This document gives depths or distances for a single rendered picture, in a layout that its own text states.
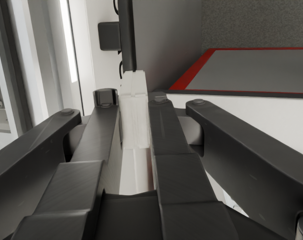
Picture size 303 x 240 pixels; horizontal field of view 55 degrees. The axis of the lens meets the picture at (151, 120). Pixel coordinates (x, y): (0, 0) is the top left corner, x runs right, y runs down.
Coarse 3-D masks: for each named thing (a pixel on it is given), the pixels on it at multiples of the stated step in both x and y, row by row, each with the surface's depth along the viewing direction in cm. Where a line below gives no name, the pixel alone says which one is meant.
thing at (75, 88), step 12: (60, 12) 26; (72, 36) 28; (72, 84) 29; (72, 96) 29; (132, 156) 46; (132, 168) 46; (120, 180) 42; (132, 180) 46; (120, 192) 42; (132, 192) 47
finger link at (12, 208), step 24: (48, 120) 13; (72, 120) 13; (24, 144) 10; (48, 144) 11; (0, 168) 9; (24, 168) 10; (48, 168) 11; (0, 192) 8; (24, 192) 10; (0, 216) 8; (24, 216) 10
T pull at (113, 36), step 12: (120, 0) 27; (120, 12) 27; (132, 12) 28; (108, 24) 28; (120, 24) 28; (132, 24) 28; (108, 36) 29; (120, 36) 28; (132, 36) 28; (108, 48) 29; (120, 48) 29; (132, 48) 29; (132, 60) 29
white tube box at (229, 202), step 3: (225, 192) 44; (225, 195) 44; (228, 195) 44; (225, 198) 44; (228, 198) 44; (231, 198) 44; (228, 201) 44; (231, 201) 44; (234, 201) 44; (228, 204) 45; (231, 204) 44; (234, 204) 44; (231, 207) 45; (243, 213) 44
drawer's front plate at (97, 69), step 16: (80, 0) 27; (96, 0) 28; (112, 0) 32; (80, 16) 27; (96, 16) 29; (112, 16) 32; (80, 32) 28; (96, 32) 29; (80, 48) 28; (96, 48) 29; (80, 64) 29; (96, 64) 29; (112, 64) 33; (80, 80) 30; (96, 80) 29; (112, 80) 33
